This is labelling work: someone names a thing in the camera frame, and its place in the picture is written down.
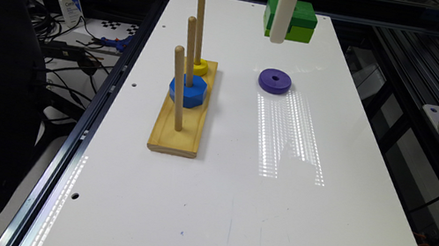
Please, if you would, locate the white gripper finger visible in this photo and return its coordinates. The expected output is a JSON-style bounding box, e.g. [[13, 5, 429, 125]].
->
[[269, 0, 297, 44]]

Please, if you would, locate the green square block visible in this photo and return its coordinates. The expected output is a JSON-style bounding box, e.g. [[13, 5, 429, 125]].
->
[[263, 0, 318, 44]]

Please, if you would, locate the blue octagon block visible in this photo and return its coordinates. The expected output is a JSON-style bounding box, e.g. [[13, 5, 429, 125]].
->
[[182, 75, 208, 108]]

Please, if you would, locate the back wooden peg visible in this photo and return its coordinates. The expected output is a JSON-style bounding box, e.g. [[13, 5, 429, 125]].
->
[[193, 0, 206, 65]]

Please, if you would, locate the wooden peg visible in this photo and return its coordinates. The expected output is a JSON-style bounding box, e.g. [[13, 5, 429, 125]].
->
[[174, 45, 185, 131], [185, 16, 197, 87], [193, 0, 206, 65]]

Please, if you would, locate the middle wooden peg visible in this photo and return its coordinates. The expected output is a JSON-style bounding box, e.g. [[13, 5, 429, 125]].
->
[[185, 16, 197, 87]]

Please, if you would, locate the front wooden peg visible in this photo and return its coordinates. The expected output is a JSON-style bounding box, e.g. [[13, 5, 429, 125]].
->
[[174, 45, 185, 131]]

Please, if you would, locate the checkerboard calibration sheet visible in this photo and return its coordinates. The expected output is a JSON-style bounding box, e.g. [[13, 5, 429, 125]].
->
[[101, 20, 138, 35]]

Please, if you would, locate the wooden peg base board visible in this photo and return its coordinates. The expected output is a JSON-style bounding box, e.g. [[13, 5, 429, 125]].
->
[[145, 52, 220, 161]]

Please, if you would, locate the white lotion pump bottle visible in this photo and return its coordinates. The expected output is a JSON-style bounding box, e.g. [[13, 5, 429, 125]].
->
[[57, 0, 83, 27]]

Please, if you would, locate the purple ring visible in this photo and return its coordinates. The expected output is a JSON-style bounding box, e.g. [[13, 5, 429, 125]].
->
[[256, 65, 295, 98]]

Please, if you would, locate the yellow ring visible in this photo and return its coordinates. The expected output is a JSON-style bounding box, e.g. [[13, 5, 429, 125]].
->
[[184, 56, 212, 79]]

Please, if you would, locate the blue handled tool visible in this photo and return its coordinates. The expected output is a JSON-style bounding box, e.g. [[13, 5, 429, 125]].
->
[[100, 35, 133, 52]]

